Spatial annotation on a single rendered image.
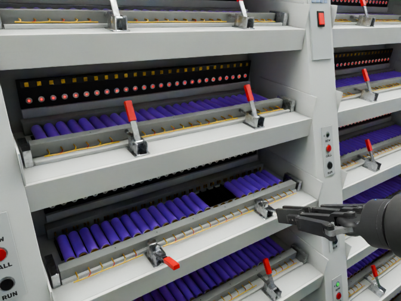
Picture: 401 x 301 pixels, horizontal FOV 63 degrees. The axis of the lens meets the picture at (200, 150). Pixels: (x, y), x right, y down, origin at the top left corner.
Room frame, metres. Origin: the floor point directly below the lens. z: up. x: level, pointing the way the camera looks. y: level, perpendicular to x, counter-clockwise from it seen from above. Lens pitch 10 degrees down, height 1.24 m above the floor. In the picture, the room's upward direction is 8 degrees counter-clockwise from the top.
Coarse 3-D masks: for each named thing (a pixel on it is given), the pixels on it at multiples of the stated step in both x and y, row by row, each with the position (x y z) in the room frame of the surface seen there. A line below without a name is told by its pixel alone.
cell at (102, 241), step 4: (96, 224) 0.61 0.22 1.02; (92, 228) 0.60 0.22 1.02; (96, 228) 0.60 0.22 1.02; (100, 228) 0.61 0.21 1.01; (92, 232) 0.60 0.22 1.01; (96, 232) 0.59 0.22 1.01; (100, 232) 0.59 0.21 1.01; (96, 236) 0.58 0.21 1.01; (100, 236) 0.58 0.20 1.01; (104, 236) 0.58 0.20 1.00; (96, 240) 0.58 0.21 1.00; (100, 240) 0.57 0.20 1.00; (104, 240) 0.57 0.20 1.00; (100, 244) 0.56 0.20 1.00; (104, 244) 0.56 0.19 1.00; (108, 244) 0.57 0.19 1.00; (100, 248) 0.56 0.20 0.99
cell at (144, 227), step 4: (132, 212) 0.65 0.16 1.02; (136, 212) 0.65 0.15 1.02; (132, 216) 0.64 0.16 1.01; (136, 216) 0.64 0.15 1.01; (140, 216) 0.65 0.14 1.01; (132, 220) 0.64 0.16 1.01; (136, 220) 0.63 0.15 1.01; (140, 220) 0.63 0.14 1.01; (136, 224) 0.63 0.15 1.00; (140, 224) 0.62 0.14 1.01; (144, 224) 0.62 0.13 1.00; (140, 228) 0.61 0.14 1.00; (144, 228) 0.61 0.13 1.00; (148, 228) 0.61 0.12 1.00
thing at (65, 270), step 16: (256, 192) 0.74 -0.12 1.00; (272, 192) 0.75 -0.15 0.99; (224, 208) 0.67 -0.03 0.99; (240, 208) 0.70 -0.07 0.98; (176, 224) 0.62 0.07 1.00; (192, 224) 0.63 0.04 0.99; (128, 240) 0.57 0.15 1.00; (144, 240) 0.57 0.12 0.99; (160, 240) 0.59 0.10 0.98; (96, 256) 0.53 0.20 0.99; (112, 256) 0.54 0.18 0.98; (64, 272) 0.50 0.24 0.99; (80, 272) 0.51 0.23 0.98
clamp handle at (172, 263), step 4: (156, 248) 0.54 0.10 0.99; (156, 252) 0.55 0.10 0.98; (160, 252) 0.54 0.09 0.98; (160, 256) 0.53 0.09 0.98; (164, 256) 0.53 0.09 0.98; (168, 256) 0.52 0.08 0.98; (164, 260) 0.51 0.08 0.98; (168, 260) 0.51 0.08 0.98; (172, 260) 0.50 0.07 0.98; (168, 264) 0.50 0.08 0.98; (172, 264) 0.49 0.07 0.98; (176, 264) 0.49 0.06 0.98; (172, 268) 0.49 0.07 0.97; (176, 268) 0.49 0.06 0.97
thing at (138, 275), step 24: (216, 168) 0.81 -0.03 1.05; (264, 168) 0.90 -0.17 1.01; (288, 168) 0.83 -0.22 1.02; (144, 192) 0.71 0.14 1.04; (312, 192) 0.77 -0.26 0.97; (48, 216) 0.60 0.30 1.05; (240, 216) 0.69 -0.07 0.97; (48, 240) 0.59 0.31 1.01; (192, 240) 0.61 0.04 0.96; (216, 240) 0.61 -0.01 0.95; (240, 240) 0.64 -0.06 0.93; (48, 264) 0.50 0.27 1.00; (144, 264) 0.54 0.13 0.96; (192, 264) 0.58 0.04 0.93; (48, 288) 0.44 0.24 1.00; (72, 288) 0.49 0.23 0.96; (96, 288) 0.49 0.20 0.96; (120, 288) 0.50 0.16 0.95; (144, 288) 0.53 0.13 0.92
